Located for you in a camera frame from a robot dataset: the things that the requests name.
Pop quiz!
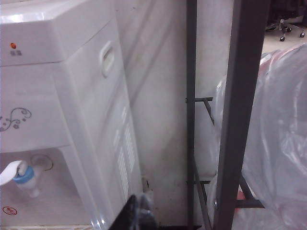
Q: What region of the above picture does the white water dispenser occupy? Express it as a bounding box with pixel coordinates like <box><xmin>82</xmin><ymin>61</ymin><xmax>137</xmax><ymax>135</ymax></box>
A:
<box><xmin>0</xmin><ymin>0</ymin><xmax>146</xmax><ymax>230</ymax></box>

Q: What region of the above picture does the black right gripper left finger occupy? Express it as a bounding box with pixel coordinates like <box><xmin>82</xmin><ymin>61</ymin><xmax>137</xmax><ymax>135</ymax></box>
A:
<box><xmin>115</xmin><ymin>194</ymin><xmax>142</xmax><ymax>230</ymax></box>

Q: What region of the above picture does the blue cold water tap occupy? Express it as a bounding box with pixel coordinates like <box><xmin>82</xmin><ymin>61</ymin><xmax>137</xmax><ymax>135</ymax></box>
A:
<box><xmin>0</xmin><ymin>160</ymin><xmax>41</xmax><ymax>198</ymax></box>

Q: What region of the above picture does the black office chair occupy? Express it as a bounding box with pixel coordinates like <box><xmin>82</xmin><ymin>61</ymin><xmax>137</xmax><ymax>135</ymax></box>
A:
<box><xmin>265</xmin><ymin>0</ymin><xmax>307</xmax><ymax>43</ymax></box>

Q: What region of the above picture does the dark grey metal rack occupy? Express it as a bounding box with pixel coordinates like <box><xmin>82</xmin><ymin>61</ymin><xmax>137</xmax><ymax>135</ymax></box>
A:
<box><xmin>186</xmin><ymin>0</ymin><xmax>271</xmax><ymax>230</ymax></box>

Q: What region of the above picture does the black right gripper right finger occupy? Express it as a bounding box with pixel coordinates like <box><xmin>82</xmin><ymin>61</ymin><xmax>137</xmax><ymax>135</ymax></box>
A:
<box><xmin>138</xmin><ymin>191</ymin><xmax>159</xmax><ymax>230</ymax></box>

